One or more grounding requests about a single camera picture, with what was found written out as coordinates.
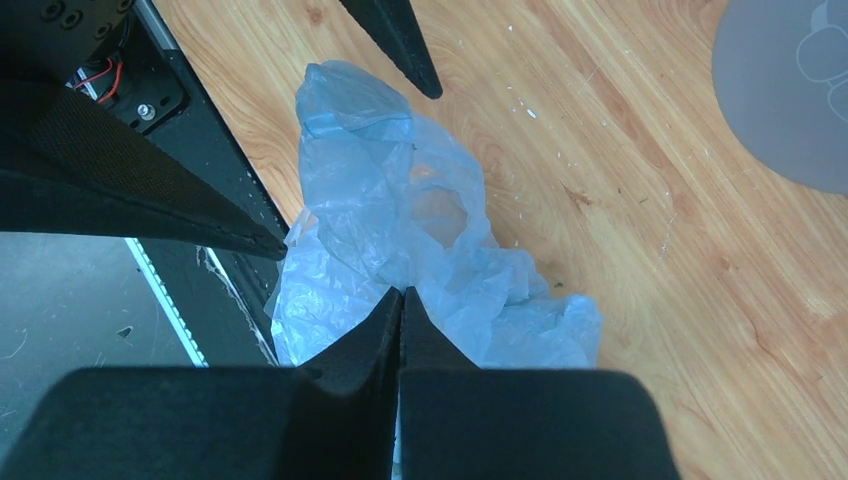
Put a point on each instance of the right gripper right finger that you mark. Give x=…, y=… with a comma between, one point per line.
x=460, y=421

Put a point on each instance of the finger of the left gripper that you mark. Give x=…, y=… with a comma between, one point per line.
x=70, y=167
x=393, y=26

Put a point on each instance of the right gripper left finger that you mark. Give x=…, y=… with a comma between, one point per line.
x=330, y=418

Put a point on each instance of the blue translucent trash bag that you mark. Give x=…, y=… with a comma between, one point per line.
x=392, y=200

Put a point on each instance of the grey plastic trash bin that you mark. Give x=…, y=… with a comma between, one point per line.
x=779, y=71

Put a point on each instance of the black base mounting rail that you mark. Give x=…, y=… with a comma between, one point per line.
x=183, y=297

